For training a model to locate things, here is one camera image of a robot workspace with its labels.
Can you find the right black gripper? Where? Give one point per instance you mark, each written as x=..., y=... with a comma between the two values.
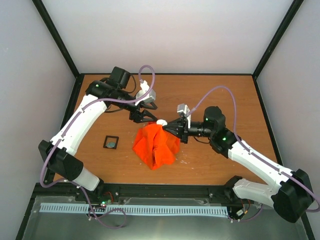
x=176, y=127

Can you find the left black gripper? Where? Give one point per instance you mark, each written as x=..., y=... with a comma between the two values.
x=136, y=115

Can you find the orange garment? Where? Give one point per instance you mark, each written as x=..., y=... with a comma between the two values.
x=155, y=146

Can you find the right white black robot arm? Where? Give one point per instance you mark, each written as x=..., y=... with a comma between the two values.
x=232, y=147

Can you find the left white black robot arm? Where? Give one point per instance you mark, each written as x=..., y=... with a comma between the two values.
x=58, y=154

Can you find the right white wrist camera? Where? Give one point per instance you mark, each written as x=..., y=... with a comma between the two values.
x=184, y=111

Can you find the black square frame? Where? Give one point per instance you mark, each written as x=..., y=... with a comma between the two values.
x=110, y=138

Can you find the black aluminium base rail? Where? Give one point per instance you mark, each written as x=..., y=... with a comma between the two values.
x=217, y=194

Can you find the light blue slotted cable duct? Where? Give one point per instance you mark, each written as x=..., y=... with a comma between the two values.
x=136, y=210

